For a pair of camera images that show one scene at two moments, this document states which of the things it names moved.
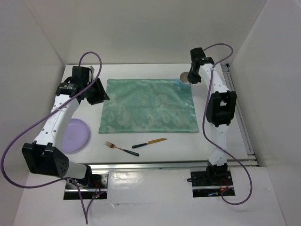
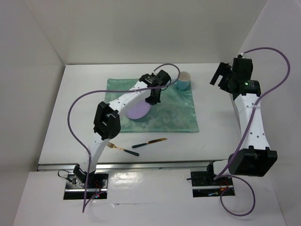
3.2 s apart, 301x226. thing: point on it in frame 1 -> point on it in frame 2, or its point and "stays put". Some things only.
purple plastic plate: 75,135 -> 138,110
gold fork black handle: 112,146 stays put
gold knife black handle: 149,142 stays put
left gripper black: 101,94 -> 153,100
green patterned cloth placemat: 145,106 stays put
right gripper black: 195,79 -> 224,69
